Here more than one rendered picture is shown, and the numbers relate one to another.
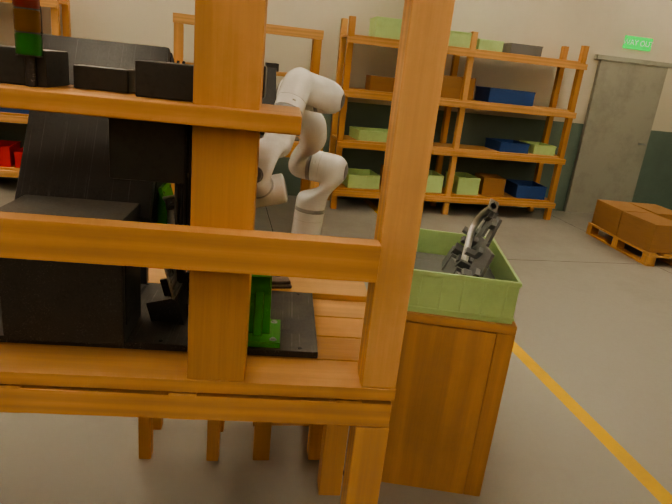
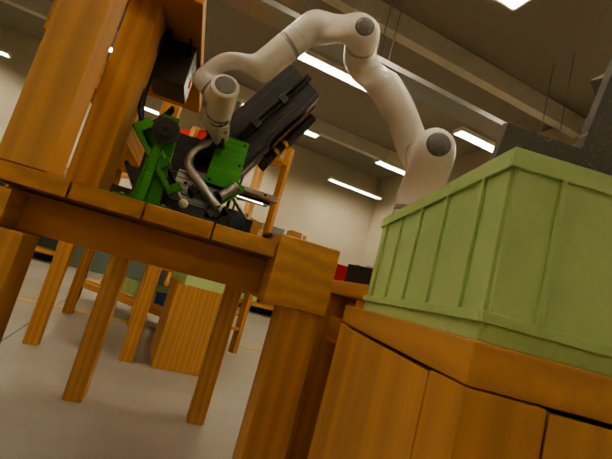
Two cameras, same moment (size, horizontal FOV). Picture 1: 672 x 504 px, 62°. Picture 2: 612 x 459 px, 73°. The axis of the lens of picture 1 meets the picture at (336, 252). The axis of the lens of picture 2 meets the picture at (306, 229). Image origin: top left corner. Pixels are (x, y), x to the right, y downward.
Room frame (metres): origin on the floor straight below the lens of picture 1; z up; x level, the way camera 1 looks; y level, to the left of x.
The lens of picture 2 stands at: (1.75, -1.01, 0.79)
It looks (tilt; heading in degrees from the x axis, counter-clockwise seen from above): 8 degrees up; 83
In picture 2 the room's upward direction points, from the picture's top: 15 degrees clockwise
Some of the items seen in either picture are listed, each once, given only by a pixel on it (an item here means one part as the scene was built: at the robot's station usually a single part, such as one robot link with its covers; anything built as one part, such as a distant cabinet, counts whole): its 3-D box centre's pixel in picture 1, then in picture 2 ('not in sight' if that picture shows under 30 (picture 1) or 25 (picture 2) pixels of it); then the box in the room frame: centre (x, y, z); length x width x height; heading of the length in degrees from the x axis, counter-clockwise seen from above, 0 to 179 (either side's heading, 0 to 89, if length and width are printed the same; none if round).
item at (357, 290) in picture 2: not in sight; (392, 302); (2.19, 0.14, 0.83); 0.32 x 0.32 x 0.04; 10
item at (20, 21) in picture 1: (27, 21); not in sight; (1.21, 0.68, 1.67); 0.05 x 0.05 x 0.05
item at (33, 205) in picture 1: (74, 268); (167, 181); (1.37, 0.68, 1.07); 0.30 x 0.18 x 0.34; 96
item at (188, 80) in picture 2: (153, 145); (174, 71); (1.33, 0.46, 1.42); 0.17 x 0.12 x 0.15; 96
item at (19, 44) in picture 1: (28, 45); not in sight; (1.21, 0.68, 1.62); 0.05 x 0.05 x 0.05
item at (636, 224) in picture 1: (650, 232); not in sight; (6.31, -3.56, 0.22); 1.20 x 0.81 x 0.44; 8
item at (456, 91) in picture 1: (452, 124); not in sight; (7.25, -1.29, 1.12); 3.01 x 0.54 x 2.23; 103
